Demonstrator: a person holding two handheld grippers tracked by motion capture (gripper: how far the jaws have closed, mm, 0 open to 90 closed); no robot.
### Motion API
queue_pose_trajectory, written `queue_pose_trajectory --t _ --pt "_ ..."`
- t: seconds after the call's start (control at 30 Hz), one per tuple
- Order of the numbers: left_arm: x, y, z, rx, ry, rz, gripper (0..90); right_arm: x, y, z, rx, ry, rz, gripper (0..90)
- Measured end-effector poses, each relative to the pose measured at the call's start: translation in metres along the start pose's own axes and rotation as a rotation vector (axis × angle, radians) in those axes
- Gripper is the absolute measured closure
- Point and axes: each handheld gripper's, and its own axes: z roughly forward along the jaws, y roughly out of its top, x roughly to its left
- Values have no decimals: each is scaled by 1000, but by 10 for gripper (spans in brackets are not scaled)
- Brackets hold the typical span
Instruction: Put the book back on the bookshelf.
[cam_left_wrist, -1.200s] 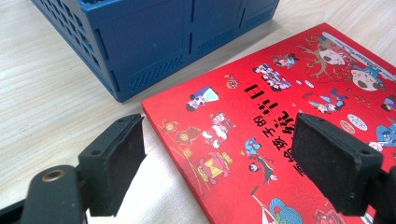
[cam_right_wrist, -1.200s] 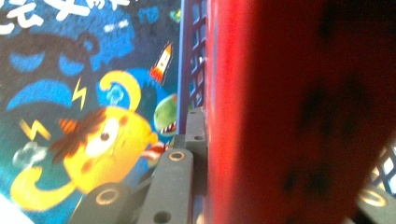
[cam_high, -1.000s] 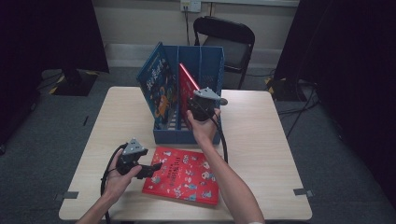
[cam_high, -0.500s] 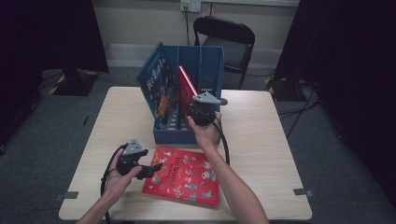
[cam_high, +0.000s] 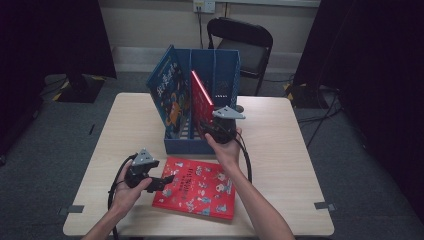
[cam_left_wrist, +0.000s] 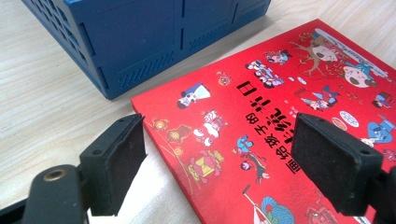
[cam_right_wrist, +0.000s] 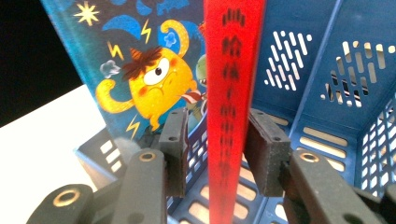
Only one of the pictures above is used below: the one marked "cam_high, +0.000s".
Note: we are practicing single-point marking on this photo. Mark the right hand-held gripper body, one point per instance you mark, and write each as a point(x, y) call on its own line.
point(225, 130)

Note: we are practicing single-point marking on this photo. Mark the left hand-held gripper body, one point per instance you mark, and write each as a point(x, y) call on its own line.
point(136, 176)

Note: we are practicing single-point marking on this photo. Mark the red picture book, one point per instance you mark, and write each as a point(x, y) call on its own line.
point(201, 106)
point(196, 190)

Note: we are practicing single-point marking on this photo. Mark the blue cartoon picture book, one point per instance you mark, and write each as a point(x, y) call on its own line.
point(170, 93)

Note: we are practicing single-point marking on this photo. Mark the blue plastic file rack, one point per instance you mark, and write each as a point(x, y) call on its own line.
point(226, 73)

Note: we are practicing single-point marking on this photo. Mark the person's right hand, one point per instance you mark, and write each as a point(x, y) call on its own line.
point(228, 153)

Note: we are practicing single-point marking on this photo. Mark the person's left hand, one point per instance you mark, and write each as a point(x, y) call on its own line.
point(126, 200)

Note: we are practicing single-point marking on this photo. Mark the black round table grommet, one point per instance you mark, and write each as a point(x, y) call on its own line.
point(240, 108)

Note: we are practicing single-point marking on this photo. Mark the grey tape strip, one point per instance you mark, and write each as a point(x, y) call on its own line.
point(325, 206)
point(71, 209)

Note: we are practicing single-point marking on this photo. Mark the black stand base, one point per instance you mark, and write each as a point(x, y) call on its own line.
point(306, 96)
point(80, 90)

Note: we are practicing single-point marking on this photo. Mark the black folding chair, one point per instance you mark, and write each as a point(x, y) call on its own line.
point(246, 36)

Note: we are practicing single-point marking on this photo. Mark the black curtain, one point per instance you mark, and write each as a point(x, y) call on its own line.
point(40, 50)
point(376, 66)

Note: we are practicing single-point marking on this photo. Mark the white wall socket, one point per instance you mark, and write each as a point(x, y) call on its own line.
point(204, 6)

